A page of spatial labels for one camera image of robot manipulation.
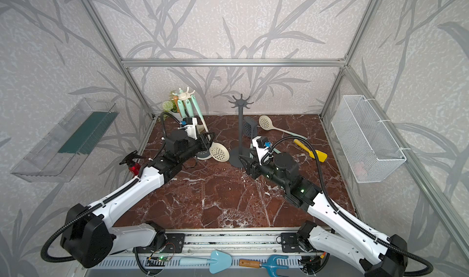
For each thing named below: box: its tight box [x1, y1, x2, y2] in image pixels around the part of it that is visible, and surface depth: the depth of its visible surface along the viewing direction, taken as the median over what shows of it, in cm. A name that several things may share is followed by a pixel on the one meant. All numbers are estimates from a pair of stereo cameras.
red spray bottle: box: [119, 150, 147, 177], surface depth 86 cm
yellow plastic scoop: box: [293, 139, 328, 163], surface depth 101 cm
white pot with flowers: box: [162, 98, 183, 121], surface depth 108 cm
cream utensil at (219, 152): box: [208, 141, 231, 163], surface depth 82 cm
